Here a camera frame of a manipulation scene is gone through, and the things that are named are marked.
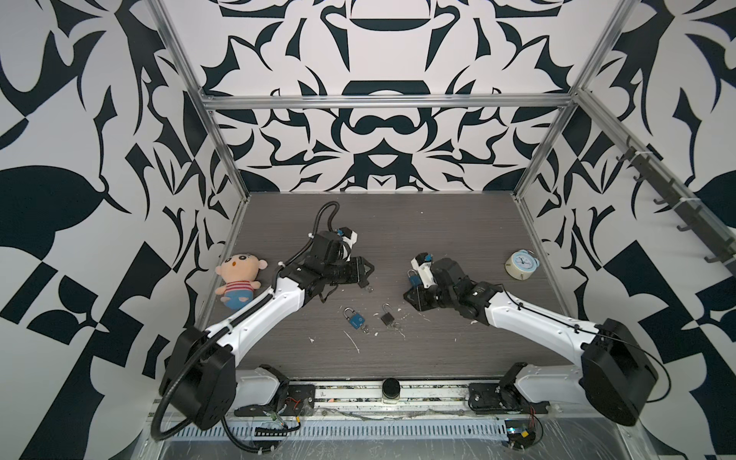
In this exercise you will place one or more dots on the black round knob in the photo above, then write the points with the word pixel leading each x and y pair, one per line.
pixel 391 390

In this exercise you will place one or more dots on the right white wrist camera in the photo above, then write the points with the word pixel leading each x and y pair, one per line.
pixel 422 265

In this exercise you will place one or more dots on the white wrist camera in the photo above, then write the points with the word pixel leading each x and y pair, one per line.
pixel 422 265
pixel 348 239

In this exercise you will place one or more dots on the green circuit board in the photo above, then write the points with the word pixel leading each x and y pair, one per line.
pixel 523 435

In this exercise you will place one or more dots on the wall hook rail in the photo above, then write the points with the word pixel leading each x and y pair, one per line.
pixel 673 195

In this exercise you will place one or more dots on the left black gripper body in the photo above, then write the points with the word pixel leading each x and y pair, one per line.
pixel 349 271

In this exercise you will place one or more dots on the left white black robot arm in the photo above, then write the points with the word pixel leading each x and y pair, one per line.
pixel 200 386

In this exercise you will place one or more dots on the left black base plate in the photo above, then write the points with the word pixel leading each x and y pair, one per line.
pixel 293 400

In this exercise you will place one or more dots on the black padlock with key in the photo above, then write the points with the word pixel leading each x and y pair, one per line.
pixel 388 318

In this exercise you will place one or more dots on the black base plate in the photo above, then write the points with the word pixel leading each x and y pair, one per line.
pixel 503 397
pixel 293 400

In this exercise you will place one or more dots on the small blue alarm clock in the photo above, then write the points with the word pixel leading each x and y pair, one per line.
pixel 521 265

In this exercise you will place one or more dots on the plush doll striped shirt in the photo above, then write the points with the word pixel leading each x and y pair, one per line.
pixel 239 275

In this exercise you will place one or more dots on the front blue padlock with key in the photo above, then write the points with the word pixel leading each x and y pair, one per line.
pixel 356 320

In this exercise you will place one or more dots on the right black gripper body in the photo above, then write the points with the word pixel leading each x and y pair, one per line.
pixel 427 298

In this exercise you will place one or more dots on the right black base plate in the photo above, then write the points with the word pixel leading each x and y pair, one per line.
pixel 503 397

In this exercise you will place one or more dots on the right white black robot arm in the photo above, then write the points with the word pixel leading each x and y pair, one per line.
pixel 606 368

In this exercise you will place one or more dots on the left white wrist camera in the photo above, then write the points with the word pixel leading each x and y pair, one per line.
pixel 348 239

